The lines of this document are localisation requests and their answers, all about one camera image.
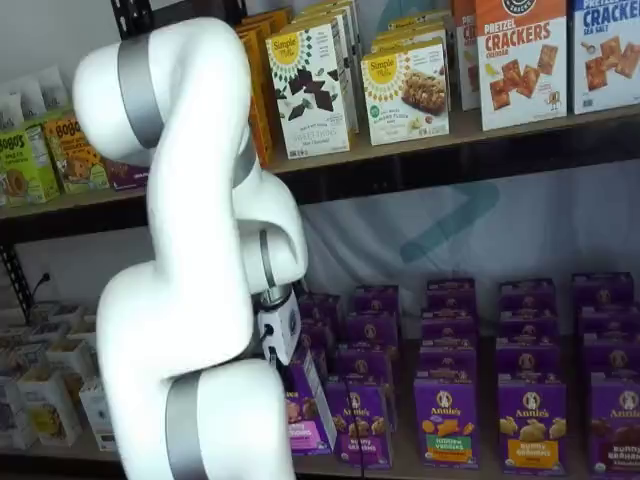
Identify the purple Annie's box pink patch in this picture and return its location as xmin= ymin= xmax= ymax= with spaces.
xmin=283 ymin=344 xmax=338 ymax=457

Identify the white Organic Pantry box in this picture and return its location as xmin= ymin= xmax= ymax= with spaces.
xmin=27 ymin=319 xmax=69 ymax=346
xmin=0 ymin=344 xmax=46 ymax=381
xmin=44 ymin=335 xmax=99 ymax=381
xmin=17 ymin=367 xmax=84 ymax=446
xmin=0 ymin=378 xmax=39 ymax=450
xmin=49 ymin=303 xmax=87 ymax=329
xmin=79 ymin=377 xmax=120 ymax=451

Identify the Simple Mills bar box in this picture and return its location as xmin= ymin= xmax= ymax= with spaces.
xmin=360 ymin=37 xmax=451 ymax=147
xmin=370 ymin=25 xmax=449 ymax=51

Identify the white backdrop sheet teal logo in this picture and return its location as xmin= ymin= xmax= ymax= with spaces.
xmin=299 ymin=174 xmax=640 ymax=311

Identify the black metal shelving rack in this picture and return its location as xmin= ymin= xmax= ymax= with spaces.
xmin=109 ymin=0 xmax=640 ymax=480
xmin=0 ymin=187 xmax=151 ymax=480

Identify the green Bobo's snack box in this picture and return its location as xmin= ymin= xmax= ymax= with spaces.
xmin=0 ymin=118 xmax=62 ymax=207

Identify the crackers sea salt box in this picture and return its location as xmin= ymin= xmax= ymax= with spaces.
xmin=572 ymin=0 xmax=640 ymax=115

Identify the pretzel crackers cheddar box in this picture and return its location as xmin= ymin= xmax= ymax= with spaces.
xmin=474 ymin=0 xmax=569 ymax=132
xmin=452 ymin=0 xmax=482 ymax=112

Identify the purple Annie's box green patch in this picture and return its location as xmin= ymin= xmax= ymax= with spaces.
xmin=413 ymin=377 xmax=480 ymax=470

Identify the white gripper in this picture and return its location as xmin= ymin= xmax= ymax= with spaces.
xmin=256 ymin=295 xmax=302 ymax=369

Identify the Simple Mills sweet thins box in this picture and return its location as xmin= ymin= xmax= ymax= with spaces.
xmin=292 ymin=1 xmax=362 ymax=134
xmin=264 ymin=22 xmax=351 ymax=160

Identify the orange Bobo's snack box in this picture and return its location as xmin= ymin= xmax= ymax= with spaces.
xmin=43 ymin=112 xmax=110 ymax=195

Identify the purple Annie's box brown patch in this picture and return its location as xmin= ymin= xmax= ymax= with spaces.
xmin=588 ymin=372 xmax=640 ymax=479

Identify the purple Annie's box yellow patch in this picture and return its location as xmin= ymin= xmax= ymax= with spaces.
xmin=498 ymin=382 xmax=570 ymax=476

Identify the black power cord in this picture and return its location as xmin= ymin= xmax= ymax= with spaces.
xmin=32 ymin=271 xmax=52 ymax=314

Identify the purple Annie's snack box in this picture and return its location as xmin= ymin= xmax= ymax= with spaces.
xmin=497 ymin=309 xmax=561 ymax=346
xmin=426 ymin=278 xmax=476 ymax=314
xmin=495 ymin=342 xmax=566 ymax=386
xmin=421 ymin=309 xmax=479 ymax=349
xmin=299 ymin=322 xmax=334 ymax=352
xmin=298 ymin=293 xmax=344 ymax=326
xmin=335 ymin=343 xmax=400 ymax=431
xmin=498 ymin=278 xmax=556 ymax=314
xmin=352 ymin=285 xmax=400 ymax=316
xmin=344 ymin=312 xmax=400 ymax=349
xmin=418 ymin=345 xmax=479 ymax=381
xmin=571 ymin=272 xmax=635 ymax=309
xmin=582 ymin=332 xmax=640 ymax=376
xmin=577 ymin=304 xmax=640 ymax=336

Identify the white printed pouch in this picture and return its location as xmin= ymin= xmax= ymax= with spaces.
xmin=0 ymin=92 xmax=26 ymax=134
xmin=37 ymin=67 xmax=69 ymax=114
xmin=12 ymin=79 xmax=46 ymax=121

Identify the purple Annie's box violet patch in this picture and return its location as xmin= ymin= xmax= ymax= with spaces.
xmin=325 ymin=382 xmax=395 ymax=470

